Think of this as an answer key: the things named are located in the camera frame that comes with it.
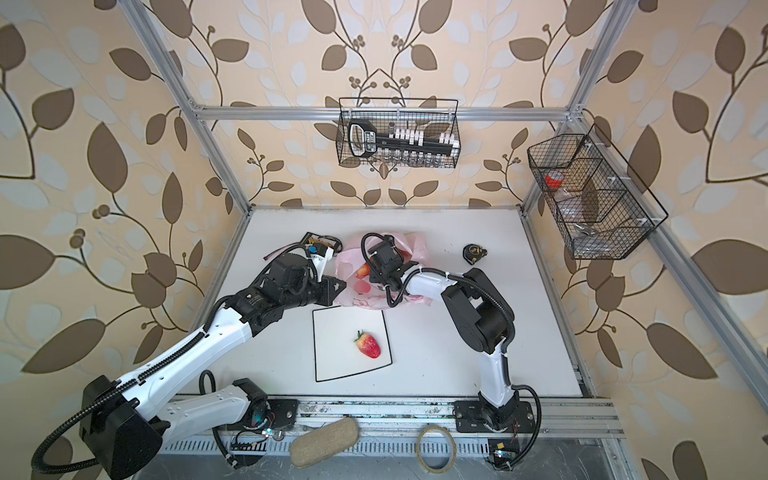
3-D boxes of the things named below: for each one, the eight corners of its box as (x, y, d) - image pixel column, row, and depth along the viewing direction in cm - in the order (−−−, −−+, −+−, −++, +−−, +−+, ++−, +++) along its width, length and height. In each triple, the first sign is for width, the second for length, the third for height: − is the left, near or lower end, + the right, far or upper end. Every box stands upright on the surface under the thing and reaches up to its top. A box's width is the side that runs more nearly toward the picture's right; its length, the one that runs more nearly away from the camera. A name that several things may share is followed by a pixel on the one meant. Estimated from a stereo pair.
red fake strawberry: (352, 341, 87) (351, 337, 84) (362, 331, 89) (361, 327, 86) (373, 362, 83) (373, 359, 81) (384, 351, 85) (383, 347, 83)
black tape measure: (471, 265, 106) (473, 260, 103) (458, 254, 109) (459, 249, 107) (485, 255, 108) (487, 250, 106) (472, 244, 112) (473, 239, 109)
